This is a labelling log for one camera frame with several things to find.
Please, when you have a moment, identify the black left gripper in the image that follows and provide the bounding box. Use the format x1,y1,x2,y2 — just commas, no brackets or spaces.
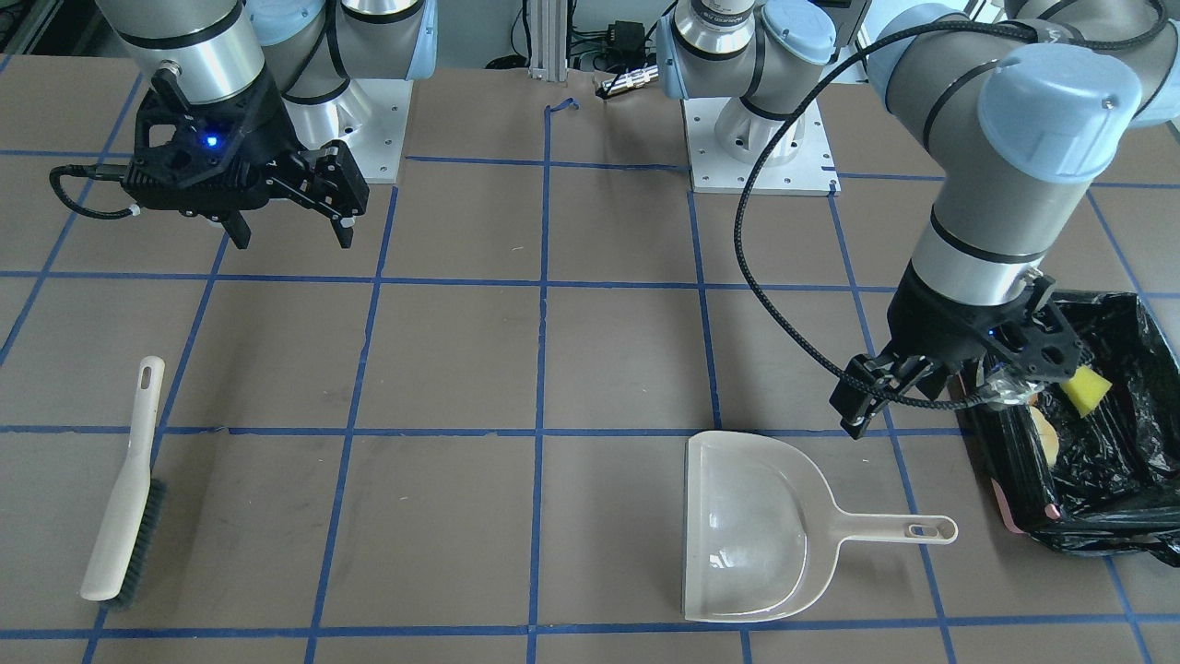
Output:
830,267,1080,440

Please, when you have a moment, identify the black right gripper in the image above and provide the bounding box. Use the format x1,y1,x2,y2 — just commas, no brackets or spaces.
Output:
122,65,371,251

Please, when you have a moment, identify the croissant bread piece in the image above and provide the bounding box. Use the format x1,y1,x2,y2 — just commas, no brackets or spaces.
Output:
1029,407,1058,469

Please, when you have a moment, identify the beige plastic dustpan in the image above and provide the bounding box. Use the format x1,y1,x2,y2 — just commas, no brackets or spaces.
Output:
681,432,961,623

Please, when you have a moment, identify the yellow green sponge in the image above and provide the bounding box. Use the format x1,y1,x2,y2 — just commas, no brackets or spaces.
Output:
1058,364,1113,419

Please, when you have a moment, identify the beige hand brush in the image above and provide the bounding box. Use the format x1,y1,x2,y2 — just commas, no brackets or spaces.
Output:
79,356,166,612

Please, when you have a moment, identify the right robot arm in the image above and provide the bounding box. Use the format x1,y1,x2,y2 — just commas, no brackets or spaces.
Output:
50,1,843,249

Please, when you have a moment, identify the black trash bag bin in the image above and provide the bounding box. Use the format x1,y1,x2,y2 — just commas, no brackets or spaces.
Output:
965,290,1179,566

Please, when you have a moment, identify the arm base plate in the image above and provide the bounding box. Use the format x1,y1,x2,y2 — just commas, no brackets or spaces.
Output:
340,78,414,184
682,98,843,196

